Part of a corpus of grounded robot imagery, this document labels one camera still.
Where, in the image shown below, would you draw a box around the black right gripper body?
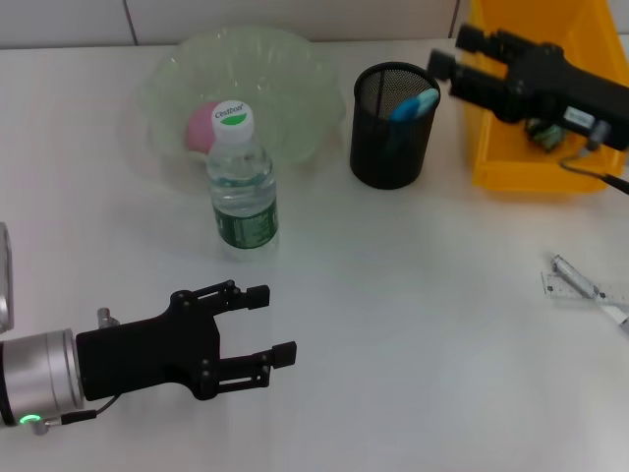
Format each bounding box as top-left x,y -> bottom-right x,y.
490,41 -> 629,151

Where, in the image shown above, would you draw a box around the green plastic wrapper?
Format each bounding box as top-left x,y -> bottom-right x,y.
523,117 -> 566,153

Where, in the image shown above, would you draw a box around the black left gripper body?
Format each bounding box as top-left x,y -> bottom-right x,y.
76,290 -> 222,402

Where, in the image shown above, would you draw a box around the pink peach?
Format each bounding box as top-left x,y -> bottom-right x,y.
185,101 -> 220,153

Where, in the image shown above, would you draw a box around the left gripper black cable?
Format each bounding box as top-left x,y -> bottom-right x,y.
29,397 -> 122,437

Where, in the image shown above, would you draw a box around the yellow plastic storage bin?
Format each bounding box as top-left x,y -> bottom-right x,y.
460,0 -> 629,195

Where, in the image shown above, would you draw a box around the green glass fruit bowl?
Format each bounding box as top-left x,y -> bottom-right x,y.
142,27 -> 347,168

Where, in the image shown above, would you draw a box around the green label water bottle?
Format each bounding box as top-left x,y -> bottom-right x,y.
204,97 -> 281,265

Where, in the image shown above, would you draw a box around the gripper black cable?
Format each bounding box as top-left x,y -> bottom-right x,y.
29,397 -> 122,437
559,122 -> 629,196

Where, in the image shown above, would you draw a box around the white grey clear pen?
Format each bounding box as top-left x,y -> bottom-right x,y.
548,253 -> 629,338

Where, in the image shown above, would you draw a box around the blue scissors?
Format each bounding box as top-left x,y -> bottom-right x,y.
387,88 -> 439,148

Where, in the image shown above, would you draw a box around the black mesh pen holder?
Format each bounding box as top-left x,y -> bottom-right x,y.
348,61 -> 441,190

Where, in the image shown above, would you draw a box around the clear plastic ruler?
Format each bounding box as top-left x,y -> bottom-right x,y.
540,270 -> 629,309

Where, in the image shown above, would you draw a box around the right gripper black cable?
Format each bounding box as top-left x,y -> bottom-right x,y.
559,122 -> 629,196

